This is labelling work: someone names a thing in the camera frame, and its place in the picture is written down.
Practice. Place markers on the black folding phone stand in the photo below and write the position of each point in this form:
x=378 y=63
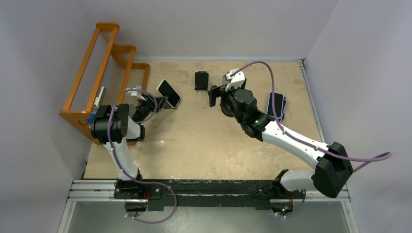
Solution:
x=201 y=80

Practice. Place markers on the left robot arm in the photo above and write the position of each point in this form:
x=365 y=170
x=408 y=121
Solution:
x=115 y=126

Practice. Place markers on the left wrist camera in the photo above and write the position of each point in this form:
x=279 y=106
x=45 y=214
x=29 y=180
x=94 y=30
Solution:
x=136 y=92

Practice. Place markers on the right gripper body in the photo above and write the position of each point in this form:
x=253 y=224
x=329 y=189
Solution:
x=227 y=100

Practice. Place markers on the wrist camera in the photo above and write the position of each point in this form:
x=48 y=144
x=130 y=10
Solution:
x=236 y=81
x=136 y=92

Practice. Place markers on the orange wooden rack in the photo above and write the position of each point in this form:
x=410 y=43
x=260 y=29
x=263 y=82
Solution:
x=105 y=63

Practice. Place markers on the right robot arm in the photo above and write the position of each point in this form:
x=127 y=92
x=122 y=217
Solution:
x=330 y=168

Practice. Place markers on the blue block in rack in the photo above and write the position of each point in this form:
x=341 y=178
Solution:
x=91 y=119

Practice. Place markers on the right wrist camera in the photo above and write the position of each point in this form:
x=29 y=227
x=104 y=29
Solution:
x=236 y=81

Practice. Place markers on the white item in rack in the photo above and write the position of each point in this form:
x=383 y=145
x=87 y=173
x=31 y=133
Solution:
x=100 y=96

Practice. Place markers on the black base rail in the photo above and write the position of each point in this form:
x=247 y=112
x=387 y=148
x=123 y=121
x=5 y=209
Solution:
x=160 y=193

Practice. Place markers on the white smartphone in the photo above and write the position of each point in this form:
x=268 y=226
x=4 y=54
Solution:
x=166 y=90

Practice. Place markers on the aluminium frame rail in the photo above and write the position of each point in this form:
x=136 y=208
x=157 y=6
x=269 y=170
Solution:
x=103 y=190

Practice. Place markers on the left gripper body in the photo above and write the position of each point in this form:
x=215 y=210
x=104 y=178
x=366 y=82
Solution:
x=145 y=107

